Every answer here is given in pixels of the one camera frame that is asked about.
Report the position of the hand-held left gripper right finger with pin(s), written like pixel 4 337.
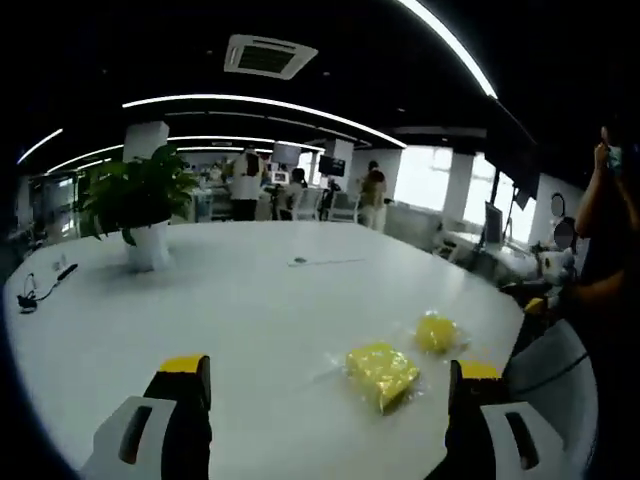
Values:
pixel 467 425

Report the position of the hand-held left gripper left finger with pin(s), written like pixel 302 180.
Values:
pixel 185 425

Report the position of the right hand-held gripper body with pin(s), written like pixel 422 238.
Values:
pixel 557 262

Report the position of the yellow round silicone block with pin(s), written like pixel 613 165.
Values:
pixel 435 332

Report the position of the yellow square silicone block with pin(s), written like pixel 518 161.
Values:
pixel 382 372

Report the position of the white chair back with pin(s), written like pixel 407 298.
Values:
pixel 550 360

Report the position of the grey monitor on stand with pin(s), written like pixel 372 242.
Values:
pixel 494 222

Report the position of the black photo light panel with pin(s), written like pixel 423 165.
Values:
pixel 515 170

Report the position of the green plant in white pot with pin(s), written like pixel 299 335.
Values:
pixel 147 250

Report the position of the white office chair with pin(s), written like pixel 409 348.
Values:
pixel 309 202
pixel 345 206

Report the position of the dark hanging screen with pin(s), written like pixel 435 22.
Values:
pixel 332 165
pixel 286 152

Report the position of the straight ceiling light strip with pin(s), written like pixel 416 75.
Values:
pixel 455 42

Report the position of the small lit desktop monitor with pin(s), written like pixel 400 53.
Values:
pixel 280 176

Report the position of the long curved ceiling light strip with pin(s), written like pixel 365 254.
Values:
pixel 260 100

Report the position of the ceiling air conditioner vent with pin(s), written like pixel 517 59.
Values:
pixel 271 56

